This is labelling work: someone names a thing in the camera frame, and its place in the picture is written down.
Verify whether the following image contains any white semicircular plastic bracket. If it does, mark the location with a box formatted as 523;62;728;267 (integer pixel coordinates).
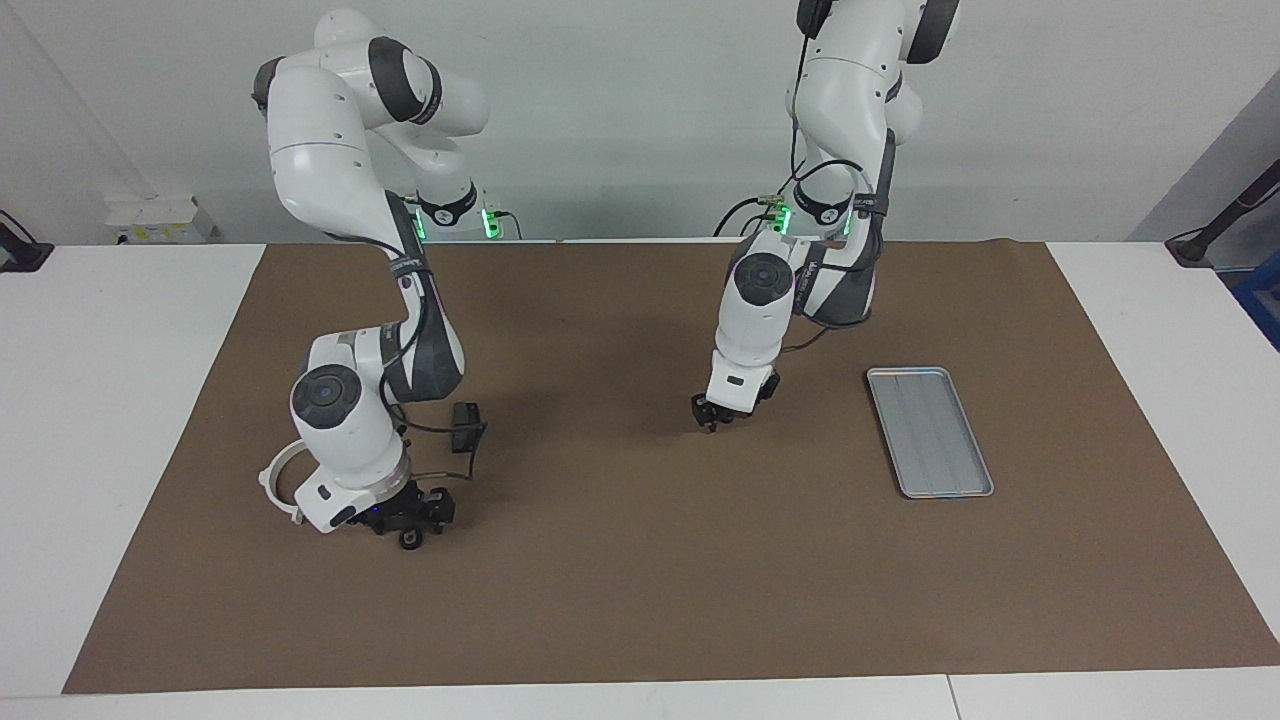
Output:
258;440;307;525

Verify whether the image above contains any short grey brake pad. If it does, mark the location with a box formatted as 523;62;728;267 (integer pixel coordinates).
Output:
450;401;485;454

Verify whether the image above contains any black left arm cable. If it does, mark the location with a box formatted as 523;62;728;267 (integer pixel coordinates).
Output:
785;0;883;354

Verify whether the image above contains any white power strip box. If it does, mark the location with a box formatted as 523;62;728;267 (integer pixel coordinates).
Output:
104;196;217;245

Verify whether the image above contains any black base cables green plug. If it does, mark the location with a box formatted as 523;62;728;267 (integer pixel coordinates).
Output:
713;190;796;239

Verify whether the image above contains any silver metal tray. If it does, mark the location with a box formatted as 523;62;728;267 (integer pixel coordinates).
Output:
866;367;995;499

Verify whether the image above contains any blue crate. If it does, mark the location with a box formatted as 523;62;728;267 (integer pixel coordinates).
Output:
1231;254;1280;352

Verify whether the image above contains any black clamp mount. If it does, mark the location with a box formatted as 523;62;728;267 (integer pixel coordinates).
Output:
0;209;54;274

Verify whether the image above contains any brown table mat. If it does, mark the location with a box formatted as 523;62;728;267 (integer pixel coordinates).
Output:
62;240;1280;695

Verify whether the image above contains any black angled stand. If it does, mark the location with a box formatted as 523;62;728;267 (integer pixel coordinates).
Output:
1165;158;1280;270

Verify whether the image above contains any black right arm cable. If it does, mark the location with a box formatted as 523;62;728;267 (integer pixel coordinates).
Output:
392;228;489;483

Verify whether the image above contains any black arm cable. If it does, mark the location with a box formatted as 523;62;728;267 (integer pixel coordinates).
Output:
392;228;489;483
785;0;883;354

